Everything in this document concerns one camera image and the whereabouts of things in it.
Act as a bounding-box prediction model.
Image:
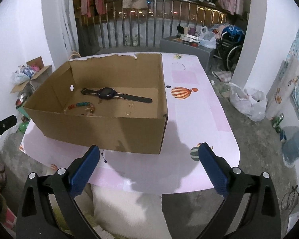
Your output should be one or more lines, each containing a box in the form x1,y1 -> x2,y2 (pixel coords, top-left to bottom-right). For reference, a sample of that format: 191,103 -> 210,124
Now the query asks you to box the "colourful beaded bracelet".
64,101 -> 96,114

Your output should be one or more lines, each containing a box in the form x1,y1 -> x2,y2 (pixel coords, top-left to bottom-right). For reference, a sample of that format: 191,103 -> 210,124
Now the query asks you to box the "black wrist watch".
81,87 -> 153,104

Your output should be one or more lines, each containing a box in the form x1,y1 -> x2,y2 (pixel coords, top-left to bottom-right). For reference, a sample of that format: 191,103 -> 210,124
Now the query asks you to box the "small open cardboard box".
10,57 -> 52,93

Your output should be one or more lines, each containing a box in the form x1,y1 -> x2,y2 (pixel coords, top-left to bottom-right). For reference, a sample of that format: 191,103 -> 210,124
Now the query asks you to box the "white fuzzy stool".
91,185 -> 171,238

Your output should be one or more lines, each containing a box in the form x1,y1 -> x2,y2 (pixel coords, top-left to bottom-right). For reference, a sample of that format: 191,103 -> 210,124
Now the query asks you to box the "green can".
272,113 -> 285,129

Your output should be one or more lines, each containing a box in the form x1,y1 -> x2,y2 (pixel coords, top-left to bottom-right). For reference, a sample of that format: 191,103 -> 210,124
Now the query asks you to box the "white plastic bag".
229,83 -> 267,122

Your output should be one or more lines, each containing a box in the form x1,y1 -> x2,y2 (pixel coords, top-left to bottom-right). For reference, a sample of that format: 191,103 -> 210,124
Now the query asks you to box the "brown cardboard box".
24,53 -> 168,154

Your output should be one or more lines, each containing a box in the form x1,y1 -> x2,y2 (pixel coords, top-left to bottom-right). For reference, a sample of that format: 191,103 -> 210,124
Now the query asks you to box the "wheelchair with blue bag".
213,24 -> 245,72

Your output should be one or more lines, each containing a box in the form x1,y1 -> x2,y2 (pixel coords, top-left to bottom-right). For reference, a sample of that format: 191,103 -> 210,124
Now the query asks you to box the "grey low cabinet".
159,36 -> 215,73

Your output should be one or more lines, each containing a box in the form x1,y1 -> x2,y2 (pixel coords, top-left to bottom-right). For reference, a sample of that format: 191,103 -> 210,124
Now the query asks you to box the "metal balcony railing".
76,0 -> 228,49

